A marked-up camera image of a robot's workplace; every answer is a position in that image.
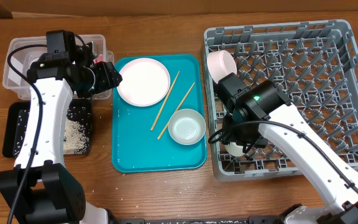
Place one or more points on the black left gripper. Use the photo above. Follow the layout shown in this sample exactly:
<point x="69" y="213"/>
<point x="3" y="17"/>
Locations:
<point x="108" y="77"/>

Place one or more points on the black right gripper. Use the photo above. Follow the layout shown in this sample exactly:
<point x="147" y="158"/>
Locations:
<point x="232" y="135"/>

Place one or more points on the small white cup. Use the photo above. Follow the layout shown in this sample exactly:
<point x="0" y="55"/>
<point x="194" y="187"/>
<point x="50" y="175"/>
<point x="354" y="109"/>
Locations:
<point x="233" y="149"/>

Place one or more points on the large white round plate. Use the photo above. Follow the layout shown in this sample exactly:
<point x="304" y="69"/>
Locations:
<point x="145" y="82"/>

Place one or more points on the wooden chopstick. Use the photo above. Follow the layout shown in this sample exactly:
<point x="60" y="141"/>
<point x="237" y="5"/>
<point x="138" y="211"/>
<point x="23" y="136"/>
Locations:
<point x="177" y="108"/>
<point x="164" y="101"/>

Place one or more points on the grey-green bowl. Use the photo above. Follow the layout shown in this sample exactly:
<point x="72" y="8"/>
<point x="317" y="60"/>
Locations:
<point x="187" y="127"/>

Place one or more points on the pink bowl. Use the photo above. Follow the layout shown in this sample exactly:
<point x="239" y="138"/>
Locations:
<point x="220" y="64"/>

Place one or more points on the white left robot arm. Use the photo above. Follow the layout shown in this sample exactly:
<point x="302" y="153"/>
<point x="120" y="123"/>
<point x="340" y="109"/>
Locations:
<point x="39" y="188"/>

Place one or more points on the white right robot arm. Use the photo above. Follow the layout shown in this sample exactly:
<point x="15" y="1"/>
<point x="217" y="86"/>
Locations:
<point x="266" y="114"/>

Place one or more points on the black food waste tray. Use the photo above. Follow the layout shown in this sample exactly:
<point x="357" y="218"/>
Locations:
<point x="12" y="121"/>

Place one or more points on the teal plastic serving tray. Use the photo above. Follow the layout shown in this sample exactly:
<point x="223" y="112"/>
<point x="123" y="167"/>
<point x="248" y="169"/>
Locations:
<point x="135" y="148"/>

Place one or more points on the pile of rice grains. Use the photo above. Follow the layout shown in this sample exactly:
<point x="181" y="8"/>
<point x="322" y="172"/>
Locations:
<point x="77" y="130"/>

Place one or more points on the grey plastic dish rack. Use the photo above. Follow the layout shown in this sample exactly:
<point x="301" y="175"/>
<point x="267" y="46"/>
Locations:
<point x="315" y="62"/>

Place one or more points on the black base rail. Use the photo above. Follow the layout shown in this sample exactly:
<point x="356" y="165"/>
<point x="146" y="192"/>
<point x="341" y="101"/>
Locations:
<point x="259" y="219"/>

